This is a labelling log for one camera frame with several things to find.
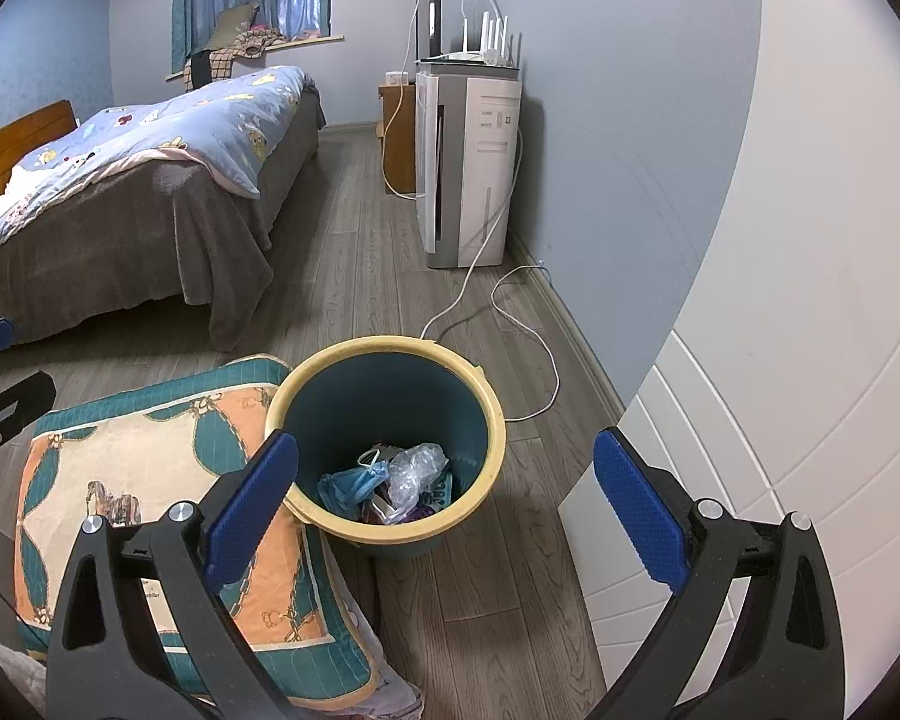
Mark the wooden cabinet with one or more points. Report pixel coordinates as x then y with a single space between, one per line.
397 142

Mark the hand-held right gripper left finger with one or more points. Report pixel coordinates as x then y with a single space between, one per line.
251 510

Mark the teal bin with yellow rim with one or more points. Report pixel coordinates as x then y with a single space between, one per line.
390 405

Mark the blue face mask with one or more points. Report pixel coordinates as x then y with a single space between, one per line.
349 487

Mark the purple packet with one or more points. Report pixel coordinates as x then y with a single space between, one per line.
420 514

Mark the white air purifier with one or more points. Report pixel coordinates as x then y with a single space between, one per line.
480 165

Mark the small white box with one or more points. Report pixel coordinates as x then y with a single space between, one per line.
397 79

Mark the clear plastic bag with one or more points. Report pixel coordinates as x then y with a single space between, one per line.
416 469

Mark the black monitor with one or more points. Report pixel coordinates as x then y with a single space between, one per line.
429 15

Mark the plaid clothing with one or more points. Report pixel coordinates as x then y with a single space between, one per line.
259 41

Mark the bed with blue duvet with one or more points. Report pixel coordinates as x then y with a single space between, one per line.
157 240

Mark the blue wet wipes pack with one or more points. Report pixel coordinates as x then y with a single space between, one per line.
441 486

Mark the pale printed cloth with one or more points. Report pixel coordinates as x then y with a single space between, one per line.
375 660

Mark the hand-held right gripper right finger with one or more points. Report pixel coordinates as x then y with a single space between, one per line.
641 510

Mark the teal and orange patterned cushion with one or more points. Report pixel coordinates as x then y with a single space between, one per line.
157 450

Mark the olive pillow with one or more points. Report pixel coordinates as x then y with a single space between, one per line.
232 26

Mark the dark rectangular object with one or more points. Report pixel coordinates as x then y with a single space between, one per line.
201 71

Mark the blue printed quilt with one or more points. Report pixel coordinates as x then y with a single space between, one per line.
157 127

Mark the white panelled door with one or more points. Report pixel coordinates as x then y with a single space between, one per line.
795 315

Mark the wooden bed headboard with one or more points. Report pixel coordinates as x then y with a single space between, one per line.
15 150

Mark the white router with antennas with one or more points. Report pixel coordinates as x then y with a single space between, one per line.
472 56

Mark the window sill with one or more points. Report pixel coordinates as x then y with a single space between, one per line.
322 39

